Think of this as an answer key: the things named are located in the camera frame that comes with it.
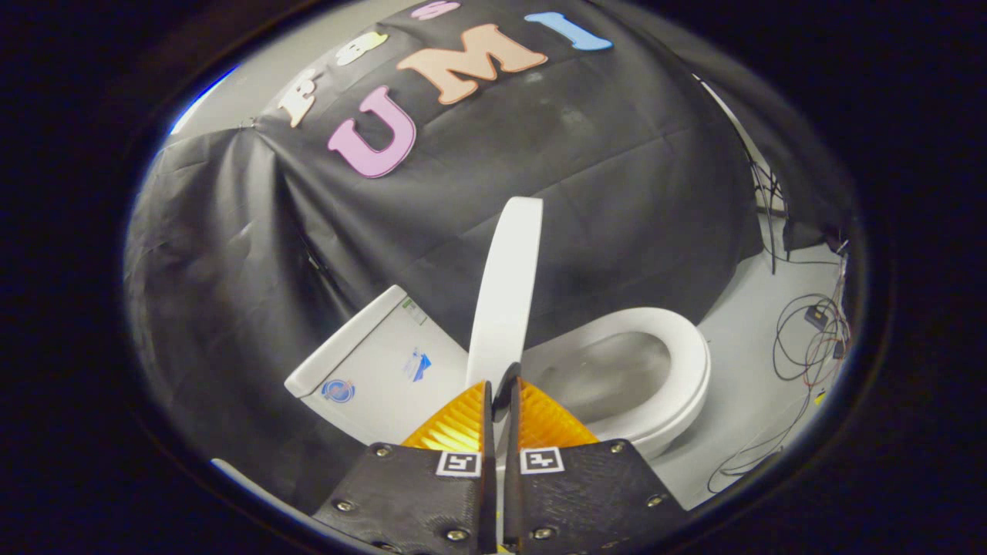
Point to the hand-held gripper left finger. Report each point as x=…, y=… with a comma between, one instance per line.
x=416, y=493

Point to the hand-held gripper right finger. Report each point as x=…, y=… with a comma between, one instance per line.
x=586, y=493

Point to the white toilet lid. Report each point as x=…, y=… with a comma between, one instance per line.
x=505, y=293

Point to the white toilet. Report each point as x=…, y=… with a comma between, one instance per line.
x=378, y=385

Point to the white toilet seat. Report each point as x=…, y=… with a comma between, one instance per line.
x=690, y=362

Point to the small black power adapter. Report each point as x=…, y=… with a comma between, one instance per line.
x=816, y=317

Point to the black backdrop cloth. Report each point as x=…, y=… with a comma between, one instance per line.
x=617, y=193

